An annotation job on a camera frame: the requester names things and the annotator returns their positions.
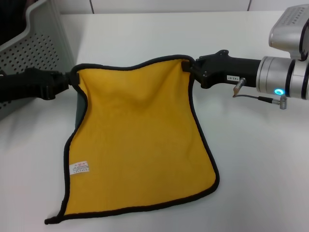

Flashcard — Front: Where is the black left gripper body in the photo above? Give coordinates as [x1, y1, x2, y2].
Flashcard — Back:
[0, 68, 70, 103]

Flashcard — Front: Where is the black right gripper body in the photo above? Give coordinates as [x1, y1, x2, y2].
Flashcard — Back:
[194, 50, 263, 89]

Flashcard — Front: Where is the yellow towel with black trim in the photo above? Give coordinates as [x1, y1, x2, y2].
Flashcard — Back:
[44, 55, 221, 219]

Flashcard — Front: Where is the grey perforated storage box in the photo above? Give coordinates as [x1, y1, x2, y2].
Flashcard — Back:
[0, 0, 76, 121]

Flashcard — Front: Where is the right arm cable with connectors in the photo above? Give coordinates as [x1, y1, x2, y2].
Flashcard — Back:
[232, 77, 288, 111]

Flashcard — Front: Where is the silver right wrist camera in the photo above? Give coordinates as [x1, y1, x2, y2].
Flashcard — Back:
[268, 1, 309, 62]

